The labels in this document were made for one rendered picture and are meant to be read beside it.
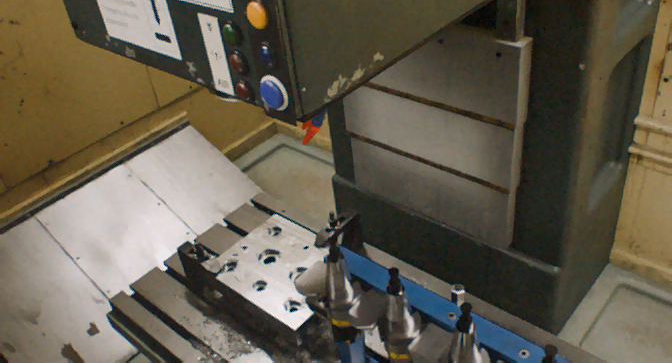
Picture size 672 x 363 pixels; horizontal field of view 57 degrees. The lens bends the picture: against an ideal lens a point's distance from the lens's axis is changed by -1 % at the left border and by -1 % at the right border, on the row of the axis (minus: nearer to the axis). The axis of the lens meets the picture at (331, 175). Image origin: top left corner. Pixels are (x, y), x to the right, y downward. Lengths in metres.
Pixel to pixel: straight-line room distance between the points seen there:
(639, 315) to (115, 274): 1.45
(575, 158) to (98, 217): 1.38
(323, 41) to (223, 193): 1.50
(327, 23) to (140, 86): 1.54
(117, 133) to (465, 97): 1.20
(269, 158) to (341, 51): 1.84
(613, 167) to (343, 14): 1.17
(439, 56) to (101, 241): 1.16
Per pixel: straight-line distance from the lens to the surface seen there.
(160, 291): 1.53
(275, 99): 0.60
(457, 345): 0.83
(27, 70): 1.92
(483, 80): 1.27
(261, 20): 0.57
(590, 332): 1.77
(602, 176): 1.65
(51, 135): 2.00
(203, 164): 2.14
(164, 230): 1.98
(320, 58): 0.60
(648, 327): 1.83
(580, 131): 1.29
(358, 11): 0.63
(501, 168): 1.36
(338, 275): 0.92
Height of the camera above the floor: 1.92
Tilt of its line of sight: 35 degrees down
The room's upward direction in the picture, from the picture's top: 8 degrees counter-clockwise
